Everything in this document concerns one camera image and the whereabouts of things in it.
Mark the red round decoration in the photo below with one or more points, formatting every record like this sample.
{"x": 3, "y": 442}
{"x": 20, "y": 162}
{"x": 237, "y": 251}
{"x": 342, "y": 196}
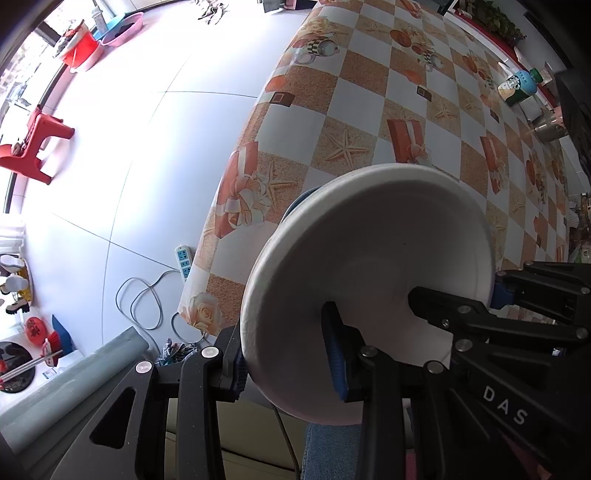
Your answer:
{"x": 34, "y": 327}

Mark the green capped drink bottle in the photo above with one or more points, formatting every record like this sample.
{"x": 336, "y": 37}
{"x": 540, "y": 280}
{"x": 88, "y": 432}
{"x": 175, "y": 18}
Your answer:
{"x": 517, "y": 87}

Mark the black appliance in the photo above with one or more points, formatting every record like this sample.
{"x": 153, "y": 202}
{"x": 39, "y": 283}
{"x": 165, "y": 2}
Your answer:
{"x": 577, "y": 115}

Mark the patterned crumpled cloth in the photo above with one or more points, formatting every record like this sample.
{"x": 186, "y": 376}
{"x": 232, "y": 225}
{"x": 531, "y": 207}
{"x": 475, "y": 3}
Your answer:
{"x": 175, "y": 351}

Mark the red ledge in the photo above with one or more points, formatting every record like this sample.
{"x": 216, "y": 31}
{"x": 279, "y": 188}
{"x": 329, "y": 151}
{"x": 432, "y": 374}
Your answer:
{"x": 505, "y": 48}

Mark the grey bench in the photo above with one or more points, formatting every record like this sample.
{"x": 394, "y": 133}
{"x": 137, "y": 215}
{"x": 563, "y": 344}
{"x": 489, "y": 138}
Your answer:
{"x": 60, "y": 401}

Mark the pink cloth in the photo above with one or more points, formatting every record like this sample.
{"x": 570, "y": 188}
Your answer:
{"x": 412, "y": 466}

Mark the checkered printed tablecloth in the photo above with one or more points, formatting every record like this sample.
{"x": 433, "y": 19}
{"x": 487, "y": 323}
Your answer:
{"x": 360, "y": 92}

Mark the black round stool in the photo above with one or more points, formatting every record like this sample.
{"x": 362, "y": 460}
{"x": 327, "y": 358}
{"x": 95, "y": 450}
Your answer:
{"x": 16, "y": 369}

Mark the white power strip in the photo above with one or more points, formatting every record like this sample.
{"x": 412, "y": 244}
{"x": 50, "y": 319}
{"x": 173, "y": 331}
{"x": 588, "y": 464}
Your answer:
{"x": 183, "y": 261}

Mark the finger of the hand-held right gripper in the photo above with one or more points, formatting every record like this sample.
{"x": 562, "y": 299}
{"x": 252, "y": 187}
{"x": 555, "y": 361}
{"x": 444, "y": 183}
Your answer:
{"x": 443, "y": 309}
{"x": 499, "y": 295}

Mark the blue bowl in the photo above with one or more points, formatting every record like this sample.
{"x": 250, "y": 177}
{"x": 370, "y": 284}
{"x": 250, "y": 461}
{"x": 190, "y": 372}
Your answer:
{"x": 299, "y": 199}

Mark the blue basin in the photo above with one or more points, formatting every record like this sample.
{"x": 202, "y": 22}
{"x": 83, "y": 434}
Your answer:
{"x": 105, "y": 25}

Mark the metal cup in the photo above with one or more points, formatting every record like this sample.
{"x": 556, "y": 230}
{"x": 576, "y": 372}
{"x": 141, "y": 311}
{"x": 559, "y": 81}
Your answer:
{"x": 549, "y": 129}

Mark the crumpled floor rag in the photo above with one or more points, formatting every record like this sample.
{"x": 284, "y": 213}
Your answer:
{"x": 212, "y": 8}

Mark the red bucket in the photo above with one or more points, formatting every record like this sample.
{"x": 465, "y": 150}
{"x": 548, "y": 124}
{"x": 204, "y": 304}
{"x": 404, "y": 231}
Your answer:
{"x": 81, "y": 53}

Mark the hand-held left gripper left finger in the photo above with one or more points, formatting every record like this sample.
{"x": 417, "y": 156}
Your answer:
{"x": 239, "y": 369}

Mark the person's leg in jeans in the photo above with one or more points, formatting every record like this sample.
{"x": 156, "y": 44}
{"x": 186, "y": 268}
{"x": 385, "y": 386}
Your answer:
{"x": 330, "y": 452}

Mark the red plastic stool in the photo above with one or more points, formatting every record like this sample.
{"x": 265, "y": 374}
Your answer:
{"x": 39, "y": 127}

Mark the green potted plant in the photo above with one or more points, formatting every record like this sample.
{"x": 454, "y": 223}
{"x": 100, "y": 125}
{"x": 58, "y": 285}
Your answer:
{"x": 496, "y": 18}

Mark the white shoe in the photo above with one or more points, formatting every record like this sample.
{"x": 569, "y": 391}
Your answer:
{"x": 10, "y": 264}
{"x": 14, "y": 285}

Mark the white paper bowl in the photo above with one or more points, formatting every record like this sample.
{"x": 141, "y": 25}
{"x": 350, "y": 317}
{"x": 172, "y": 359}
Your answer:
{"x": 369, "y": 240}

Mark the blue dustpan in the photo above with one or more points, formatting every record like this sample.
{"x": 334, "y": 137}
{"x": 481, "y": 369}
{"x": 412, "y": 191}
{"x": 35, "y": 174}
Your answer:
{"x": 62, "y": 334}

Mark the red hand broom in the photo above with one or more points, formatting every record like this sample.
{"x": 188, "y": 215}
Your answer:
{"x": 53, "y": 348}

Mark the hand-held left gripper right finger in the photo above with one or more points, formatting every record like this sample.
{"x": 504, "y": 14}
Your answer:
{"x": 333, "y": 355}

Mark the pink basin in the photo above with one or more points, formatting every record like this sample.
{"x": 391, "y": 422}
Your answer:
{"x": 124, "y": 34}

